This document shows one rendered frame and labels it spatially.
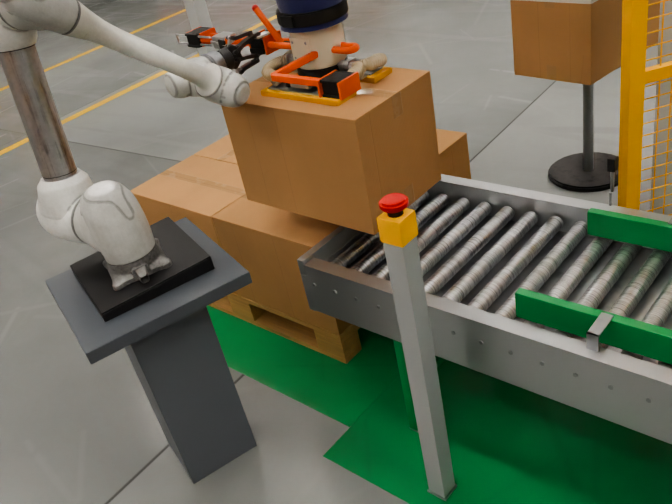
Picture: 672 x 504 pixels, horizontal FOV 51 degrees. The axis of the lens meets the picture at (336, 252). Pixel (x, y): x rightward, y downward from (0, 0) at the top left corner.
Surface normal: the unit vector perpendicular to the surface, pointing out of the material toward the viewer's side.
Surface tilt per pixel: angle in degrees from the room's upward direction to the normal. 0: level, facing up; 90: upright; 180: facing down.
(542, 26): 90
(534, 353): 90
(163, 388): 90
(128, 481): 0
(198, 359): 90
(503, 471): 0
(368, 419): 0
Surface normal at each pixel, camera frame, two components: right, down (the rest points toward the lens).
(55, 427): -0.19, -0.83
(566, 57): -0.73, 0.48
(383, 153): 0.76, 0.24
